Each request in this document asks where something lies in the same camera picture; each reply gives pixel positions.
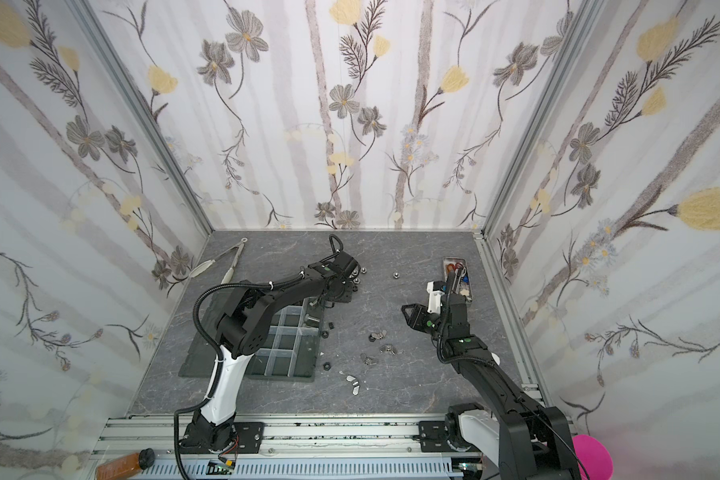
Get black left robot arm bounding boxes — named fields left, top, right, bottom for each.
left=174, top=250, right=361, bottom=453

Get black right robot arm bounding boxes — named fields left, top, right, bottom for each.
left=401, top=295, right=582, bottom=479

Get dark metal clip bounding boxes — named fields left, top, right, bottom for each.
left=380, top=344, right=398, bottom=355
left=368, top=330, right=387, bottom=342
left=360, top=353, right=378, bottom=366

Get transparent grey organizer box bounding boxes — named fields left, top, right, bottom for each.
left=178, top=293, right=328, bottom=383

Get cream silicone kitchen tongs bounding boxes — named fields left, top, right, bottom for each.
left=188, top=237, right=248, bottom=284

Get pink plastic bowl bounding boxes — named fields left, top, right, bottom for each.
left=573, top=434, right=614, bottom=480

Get orange bottle black cap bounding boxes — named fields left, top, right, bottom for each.
left=95, top=448, right=156, bottom=480

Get black corrugated cable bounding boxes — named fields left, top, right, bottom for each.
left=172, top=233, right=346, bottom=480

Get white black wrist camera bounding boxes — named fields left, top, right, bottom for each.
left=426, top=281, right=446, bottom=315

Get red handled scissors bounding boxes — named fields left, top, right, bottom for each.
left=446, top=261, right=466, bottom=276

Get aluminium rail base frame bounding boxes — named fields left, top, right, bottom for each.
left=81, top=414, right=501, bottom=479

